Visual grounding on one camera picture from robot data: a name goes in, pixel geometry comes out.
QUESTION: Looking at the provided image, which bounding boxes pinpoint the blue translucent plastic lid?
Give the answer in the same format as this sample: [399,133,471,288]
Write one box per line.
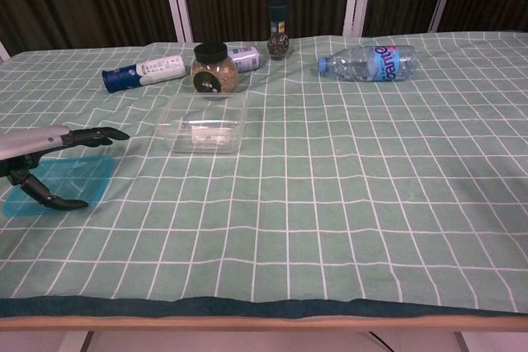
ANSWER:
[2,156,116,218]

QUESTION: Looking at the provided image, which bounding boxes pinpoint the transparent plastic container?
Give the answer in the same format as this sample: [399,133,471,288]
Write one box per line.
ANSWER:
[153,92,251,156]

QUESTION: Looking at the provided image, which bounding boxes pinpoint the green checked tablecloth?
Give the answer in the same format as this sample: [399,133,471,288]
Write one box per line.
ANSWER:
[0,30,528,315]

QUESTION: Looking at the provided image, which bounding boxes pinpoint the spice grinder bottle dark cap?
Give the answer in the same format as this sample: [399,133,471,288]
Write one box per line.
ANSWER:
[266,0,292,60]

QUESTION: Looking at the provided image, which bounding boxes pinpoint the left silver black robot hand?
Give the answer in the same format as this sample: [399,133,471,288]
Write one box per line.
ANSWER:
[0,124,131,209]

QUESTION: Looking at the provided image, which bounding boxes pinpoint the clear plastic water bottle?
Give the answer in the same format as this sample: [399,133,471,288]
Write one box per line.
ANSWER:
[317,44,417,83]

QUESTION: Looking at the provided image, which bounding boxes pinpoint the round grain jar black lid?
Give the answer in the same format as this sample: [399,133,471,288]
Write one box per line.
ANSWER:
[189,41,239,94]

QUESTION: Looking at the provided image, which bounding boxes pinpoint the dark teal under cloth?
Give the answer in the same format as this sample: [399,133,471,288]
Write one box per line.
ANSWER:
[0,296,528,320]

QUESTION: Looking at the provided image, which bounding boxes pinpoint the white spray can blue cap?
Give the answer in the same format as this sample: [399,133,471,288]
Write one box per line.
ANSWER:
[101,54,187,94]

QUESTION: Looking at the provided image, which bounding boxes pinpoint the white and blue drink can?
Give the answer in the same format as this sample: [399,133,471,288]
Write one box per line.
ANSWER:
[226,45,264,73]

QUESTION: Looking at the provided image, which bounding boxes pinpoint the wooden table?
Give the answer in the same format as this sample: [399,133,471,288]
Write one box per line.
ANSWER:
[0,313,528,352]

